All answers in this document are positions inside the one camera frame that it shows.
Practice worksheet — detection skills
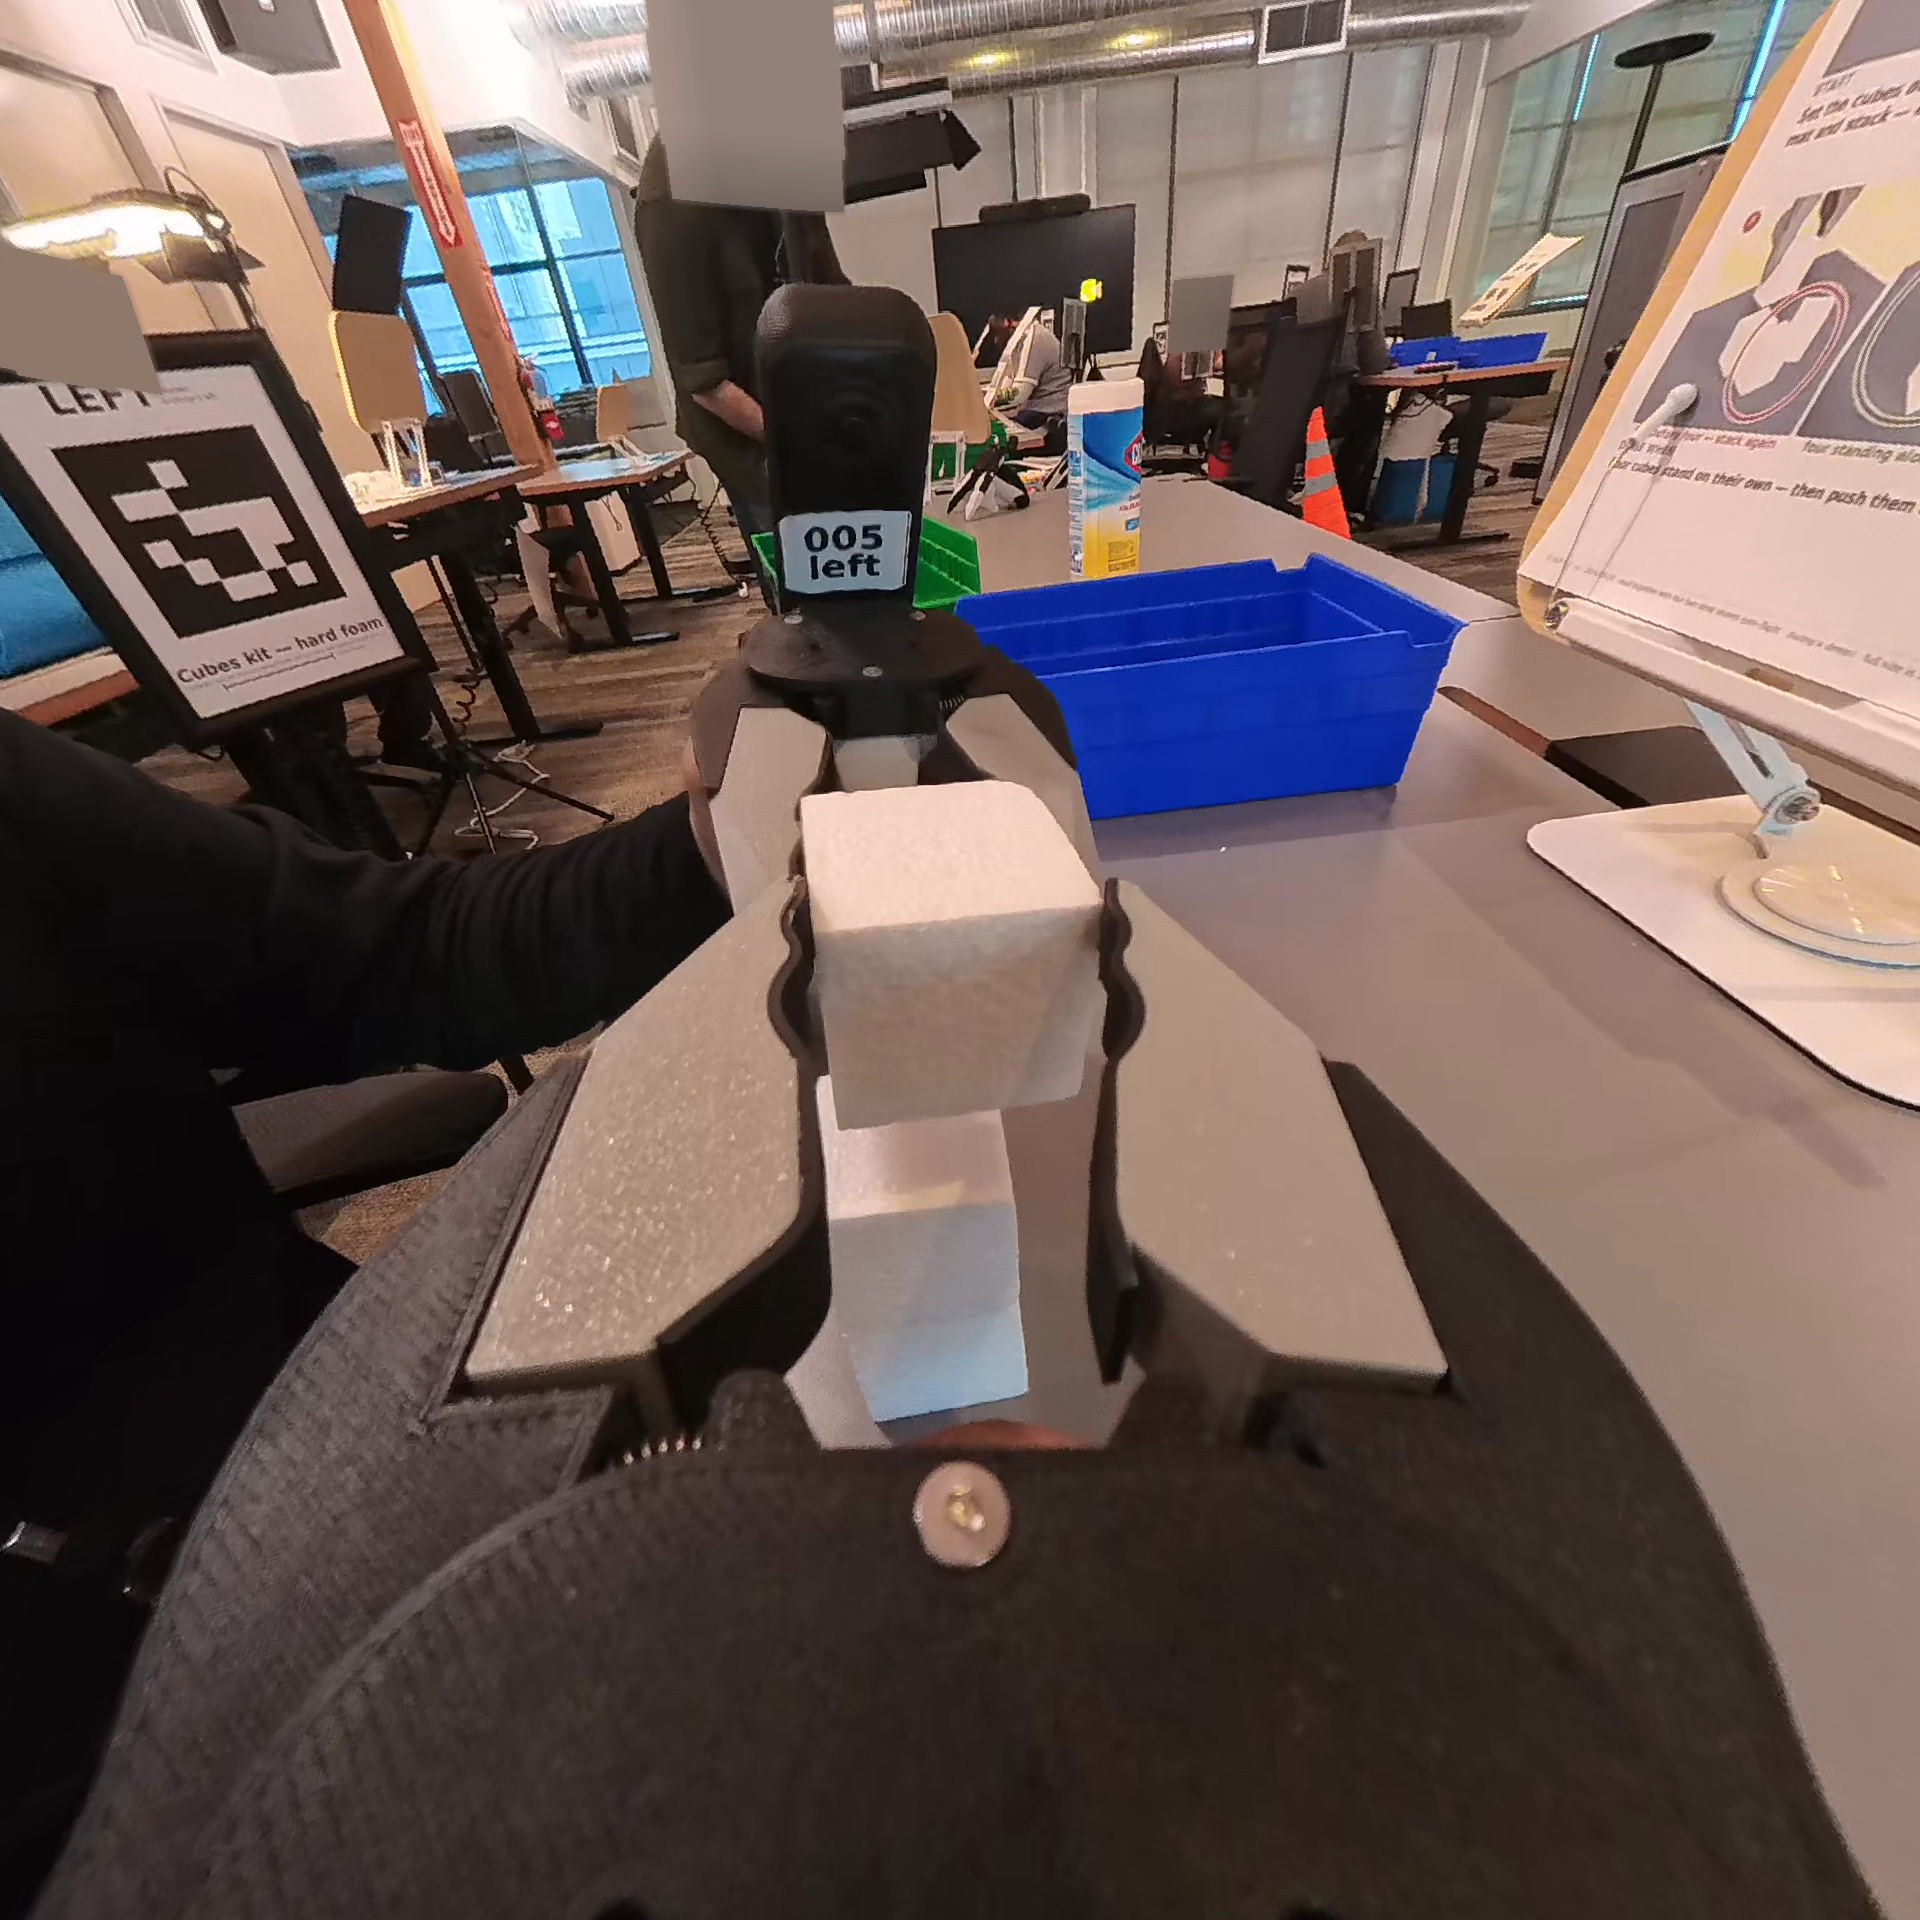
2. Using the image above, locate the wooden-topped desk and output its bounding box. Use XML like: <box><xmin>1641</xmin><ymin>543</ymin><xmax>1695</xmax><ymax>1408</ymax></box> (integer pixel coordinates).
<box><xmin>351</xmin><ymin>461</ymin><xmax>605</xmax><ymax>740</ymax></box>
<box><xmin>515</xmin><ymin>449</ymin><xmax>713</xmax><ymax>654</ymax></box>

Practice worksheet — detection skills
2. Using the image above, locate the black wall screen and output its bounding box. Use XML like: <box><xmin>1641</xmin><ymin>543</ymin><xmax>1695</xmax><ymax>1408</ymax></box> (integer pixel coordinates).
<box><xmin>931</xmin><ymin>200</ymin><xmax>1139</xmax><ymax>354</ymax></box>

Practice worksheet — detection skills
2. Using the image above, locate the orange traffic cone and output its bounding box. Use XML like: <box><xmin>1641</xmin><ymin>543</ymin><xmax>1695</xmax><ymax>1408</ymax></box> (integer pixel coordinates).
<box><xmin>1293</xmin><ymin>404</ymin><xmax>1355</xmax><ymax>543</ymax></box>

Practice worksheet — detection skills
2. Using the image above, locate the white document stand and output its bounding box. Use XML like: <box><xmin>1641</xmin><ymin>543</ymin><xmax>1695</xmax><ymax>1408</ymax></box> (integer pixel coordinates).
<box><xmin>1512</xmin><ymin>0</ymin><xmax>1920</xmax><ymax>1114</ymax></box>

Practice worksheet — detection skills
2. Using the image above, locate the printed instruction sheet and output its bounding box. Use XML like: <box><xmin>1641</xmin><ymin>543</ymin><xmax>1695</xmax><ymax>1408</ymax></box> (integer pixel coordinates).
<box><xmin>1552</xmin><ymin>0</ymin><xmax>1920</xmax><ymax>709</ymax></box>

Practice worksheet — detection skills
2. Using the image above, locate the wooden support pillar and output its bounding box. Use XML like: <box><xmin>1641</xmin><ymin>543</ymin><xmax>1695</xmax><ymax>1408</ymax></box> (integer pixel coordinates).
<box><xmin>341</xmin><ymin>0</ymin><xmax>553</xmax><ymax>470</ymax></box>

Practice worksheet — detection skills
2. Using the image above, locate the white hard foam cube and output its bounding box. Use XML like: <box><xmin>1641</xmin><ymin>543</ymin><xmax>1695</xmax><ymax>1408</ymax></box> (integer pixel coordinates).
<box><xmin>812</xmin><ymin>1079</ymin><xmax>1033</xmax><ymax>1427</ymax></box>
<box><xmin>797</xmin><ymin>778</ymin><xmax>1105</xmax><ymax>1131</ymax></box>

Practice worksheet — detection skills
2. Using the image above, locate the black sign easel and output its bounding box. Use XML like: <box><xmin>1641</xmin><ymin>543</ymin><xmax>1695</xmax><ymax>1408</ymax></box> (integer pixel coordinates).
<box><xmin>211</xmin><ymin>661</ymin><xmax>615</xmax><ymax>862</ymax></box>

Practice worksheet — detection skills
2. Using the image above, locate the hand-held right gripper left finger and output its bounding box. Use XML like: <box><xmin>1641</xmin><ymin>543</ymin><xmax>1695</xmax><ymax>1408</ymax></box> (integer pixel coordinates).
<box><xmin>462</xmin><ymin>881</ymin><xmax>834</xmax><ymax>1402</ymax></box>

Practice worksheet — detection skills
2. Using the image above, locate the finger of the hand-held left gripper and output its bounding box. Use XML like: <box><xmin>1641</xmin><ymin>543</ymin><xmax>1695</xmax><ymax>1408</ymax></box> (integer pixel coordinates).
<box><xmin>703</xmin><ymin>700</ymin><xmax>840</xmax><ymax>916</ymax></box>
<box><xmin>932</xmin><ymin>692</ymin><xmax>1102</xmax><ymax>885</ymax></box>

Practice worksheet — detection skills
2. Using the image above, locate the blue plastic bin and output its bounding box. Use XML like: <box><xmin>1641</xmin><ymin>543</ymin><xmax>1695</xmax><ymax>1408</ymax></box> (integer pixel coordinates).
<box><xmin>954</xmin><ymin>551</ymin><xmax>1466</xmax><ymax>825</ymax></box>

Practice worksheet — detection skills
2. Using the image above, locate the black and white marker sign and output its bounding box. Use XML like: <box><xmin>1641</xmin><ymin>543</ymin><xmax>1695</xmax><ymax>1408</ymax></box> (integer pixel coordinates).
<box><xmin>0</xmin><ymin>367</ymin><xmax>439</xmax><ymax>740</ymax></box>

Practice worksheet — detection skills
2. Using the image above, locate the black office chair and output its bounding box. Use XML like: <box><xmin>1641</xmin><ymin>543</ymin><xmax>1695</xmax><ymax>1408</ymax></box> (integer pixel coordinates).
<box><xmin>1217</xmin><ymin>307</ymin><xmax>1352</xmax><ymax>485</ymax></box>

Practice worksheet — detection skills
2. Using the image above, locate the studio light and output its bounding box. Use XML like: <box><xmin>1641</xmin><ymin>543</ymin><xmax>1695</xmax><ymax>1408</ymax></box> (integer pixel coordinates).
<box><xmin>0</xmin><ymin>188</ymin><xmax>264</xmax><ymax>292</ymax></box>

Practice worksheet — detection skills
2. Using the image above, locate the person's left forearm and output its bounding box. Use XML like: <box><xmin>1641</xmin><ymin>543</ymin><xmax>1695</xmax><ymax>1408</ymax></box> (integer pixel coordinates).
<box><xmin>0</xmin><ymin>714</ymin><xmax>740</xmax><ymax>1088</ymax></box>

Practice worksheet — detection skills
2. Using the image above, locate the green plastic bin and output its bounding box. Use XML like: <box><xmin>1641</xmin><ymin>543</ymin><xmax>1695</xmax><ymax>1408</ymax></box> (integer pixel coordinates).
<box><xmin>749</xmin><ymin>514</ymin><xmax>984</xmax><ymax>611</ymax></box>

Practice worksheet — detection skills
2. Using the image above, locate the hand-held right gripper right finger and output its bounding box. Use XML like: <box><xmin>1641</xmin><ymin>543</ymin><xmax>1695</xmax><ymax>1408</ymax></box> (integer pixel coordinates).
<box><xmin>1083</xmin><ymin>881</ymin><xmax>1452</xmax><ymax>1443</ymax></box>

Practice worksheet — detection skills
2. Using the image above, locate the cleaning wipes canister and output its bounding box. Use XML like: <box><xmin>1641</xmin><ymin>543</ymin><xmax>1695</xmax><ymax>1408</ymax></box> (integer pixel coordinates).
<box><xmin>1066</xmin><ymin>378</ymin><xmax>1146</xmax><ymax>585</ymax></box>

